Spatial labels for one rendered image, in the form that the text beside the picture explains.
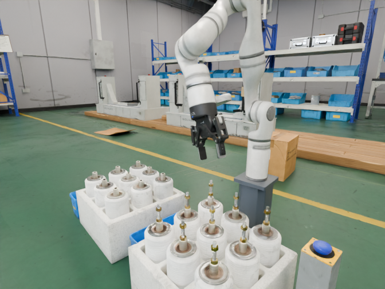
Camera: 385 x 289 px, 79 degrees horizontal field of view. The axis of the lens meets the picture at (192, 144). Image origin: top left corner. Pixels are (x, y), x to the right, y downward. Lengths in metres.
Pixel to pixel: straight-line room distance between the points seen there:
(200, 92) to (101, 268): 0.79
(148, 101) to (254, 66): 3.16
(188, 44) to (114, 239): 0.77
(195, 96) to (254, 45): 0.36
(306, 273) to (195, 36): 0.64
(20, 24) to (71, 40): 1.10
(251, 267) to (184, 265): 0.18
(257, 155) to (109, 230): 0.65
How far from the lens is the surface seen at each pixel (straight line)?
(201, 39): 0.65
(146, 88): 3.93
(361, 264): 1.25
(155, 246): 0.78
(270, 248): 0.79
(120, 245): 1.07
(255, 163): 1.00
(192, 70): 0.64
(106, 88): 5.14
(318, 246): 0.67
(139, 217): 1.05
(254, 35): 0.90
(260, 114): 0.95
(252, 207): 1.06
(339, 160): 2.39
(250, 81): 0.93
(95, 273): 1.08
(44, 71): 7.03
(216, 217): 0.91
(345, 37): 5.21
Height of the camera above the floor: 0.71
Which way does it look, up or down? 15 degrees down
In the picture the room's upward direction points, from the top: straight up
